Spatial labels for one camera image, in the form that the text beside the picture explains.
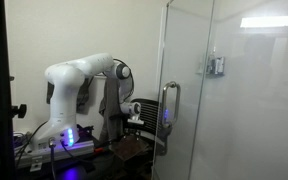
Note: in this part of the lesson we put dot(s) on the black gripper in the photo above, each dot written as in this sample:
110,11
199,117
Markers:
134,127

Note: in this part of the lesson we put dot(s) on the brown terry towel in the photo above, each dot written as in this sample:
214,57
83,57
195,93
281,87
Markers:
129,146

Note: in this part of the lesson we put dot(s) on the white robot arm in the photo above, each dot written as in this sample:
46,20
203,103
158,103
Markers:
64,100

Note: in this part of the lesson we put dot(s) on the black slatted office chair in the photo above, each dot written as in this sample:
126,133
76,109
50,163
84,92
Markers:
150,113

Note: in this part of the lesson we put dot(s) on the grey hanging towel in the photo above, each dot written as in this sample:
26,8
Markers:
112,106

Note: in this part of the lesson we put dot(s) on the glass shower door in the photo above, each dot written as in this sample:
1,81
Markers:
184,100

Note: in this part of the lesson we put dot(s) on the chrome glass door hinge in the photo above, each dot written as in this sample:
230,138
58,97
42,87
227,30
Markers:
216,66

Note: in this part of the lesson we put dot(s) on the black clamp knob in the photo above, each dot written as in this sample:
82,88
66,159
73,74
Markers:
20,111

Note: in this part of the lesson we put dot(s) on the fixed glass shower panel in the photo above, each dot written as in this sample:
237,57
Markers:
250,106

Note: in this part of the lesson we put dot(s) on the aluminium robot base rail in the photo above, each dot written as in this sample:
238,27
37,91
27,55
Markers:
57,151

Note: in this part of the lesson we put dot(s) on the black metal stand frame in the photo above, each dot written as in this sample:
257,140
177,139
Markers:
2,83

